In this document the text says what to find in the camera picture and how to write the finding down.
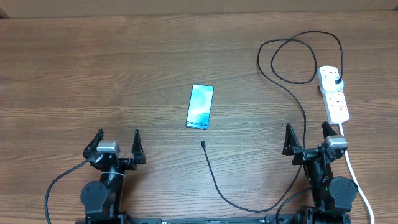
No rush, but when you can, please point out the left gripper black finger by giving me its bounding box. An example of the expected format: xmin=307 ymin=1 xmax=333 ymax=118
xmin=131 ymin=129 xmax=144 ymax=157
xmin=83 ymin=129 xmax=104 ymax=152

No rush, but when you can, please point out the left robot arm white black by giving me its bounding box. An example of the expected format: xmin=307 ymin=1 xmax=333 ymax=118
xmin=80 ymin=129 xmax=146 ymax=223

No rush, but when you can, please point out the Galaxy smartphone with teal screen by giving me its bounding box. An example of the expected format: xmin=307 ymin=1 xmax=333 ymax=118
xmin=185 ymin=84 xmax=214 ymax=130

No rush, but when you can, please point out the white power strip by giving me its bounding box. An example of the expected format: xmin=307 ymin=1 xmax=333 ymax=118
xmin=317 ymin=65 xmax=349 ymax=124

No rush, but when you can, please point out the white charger plug adapter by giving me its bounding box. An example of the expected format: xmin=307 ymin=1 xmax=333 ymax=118
xmin=319 ymin=77 xmax=344 ymax=94

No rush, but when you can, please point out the black USB charging cable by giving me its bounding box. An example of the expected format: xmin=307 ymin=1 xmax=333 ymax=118
xmin=200 ymin=30 xmax=345 ymax=214

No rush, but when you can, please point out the white power strip cord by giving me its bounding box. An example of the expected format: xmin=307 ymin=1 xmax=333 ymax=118
xmin=338 ymin=123 xmax=375 ymax=224

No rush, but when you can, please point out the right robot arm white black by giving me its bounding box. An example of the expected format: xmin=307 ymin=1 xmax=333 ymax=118
xmin=282 ymin=122 xmax=359 ymax=223

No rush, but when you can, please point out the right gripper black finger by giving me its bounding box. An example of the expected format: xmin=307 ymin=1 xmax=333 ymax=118
xmin=283 ymin=123 xmax=302 ymax=150
xmin=321 ymin=121 xmax=337 ymax=139

